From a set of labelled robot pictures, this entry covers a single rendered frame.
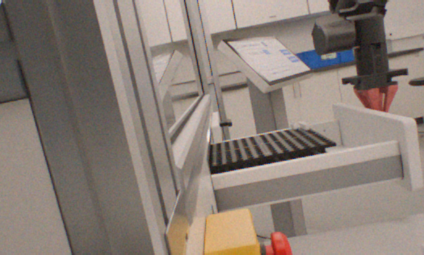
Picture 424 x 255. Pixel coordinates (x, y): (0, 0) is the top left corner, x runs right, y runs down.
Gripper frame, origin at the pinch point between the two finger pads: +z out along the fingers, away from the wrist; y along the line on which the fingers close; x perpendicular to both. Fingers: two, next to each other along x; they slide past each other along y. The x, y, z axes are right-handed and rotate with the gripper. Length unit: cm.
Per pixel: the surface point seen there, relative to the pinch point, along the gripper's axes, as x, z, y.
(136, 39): 46, -16, 33
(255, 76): -75, -12, 14
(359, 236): 16.3, 14.1, 12.6
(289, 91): -303, 15, -46
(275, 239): 36.7, 1.2, 27.2
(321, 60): -319, -14, -92
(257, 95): -96, -2, 13
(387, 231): 16.3, 14.1, 8.4
